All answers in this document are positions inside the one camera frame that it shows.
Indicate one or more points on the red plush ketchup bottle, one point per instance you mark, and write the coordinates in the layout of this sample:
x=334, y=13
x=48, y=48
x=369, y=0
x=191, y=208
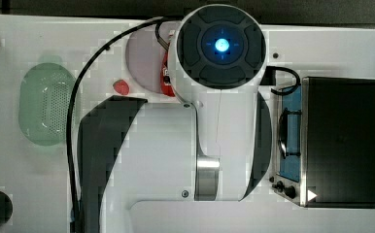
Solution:
x=165, y=85

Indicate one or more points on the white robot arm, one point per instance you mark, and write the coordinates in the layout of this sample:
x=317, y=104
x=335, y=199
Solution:
x=201, y=147

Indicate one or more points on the lilac round plate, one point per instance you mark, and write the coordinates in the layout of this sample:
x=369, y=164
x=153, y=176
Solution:
x=144, y=56

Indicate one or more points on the red plush strawberry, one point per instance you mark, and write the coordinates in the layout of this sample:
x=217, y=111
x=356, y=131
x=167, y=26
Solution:
x=121, y=87

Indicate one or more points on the silver black toaster oven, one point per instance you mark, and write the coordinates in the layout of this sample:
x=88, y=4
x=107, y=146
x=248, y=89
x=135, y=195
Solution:
x=325, y=144

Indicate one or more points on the green perforated colander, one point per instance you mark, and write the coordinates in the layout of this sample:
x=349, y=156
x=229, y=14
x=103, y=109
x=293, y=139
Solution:
x=44, y=98

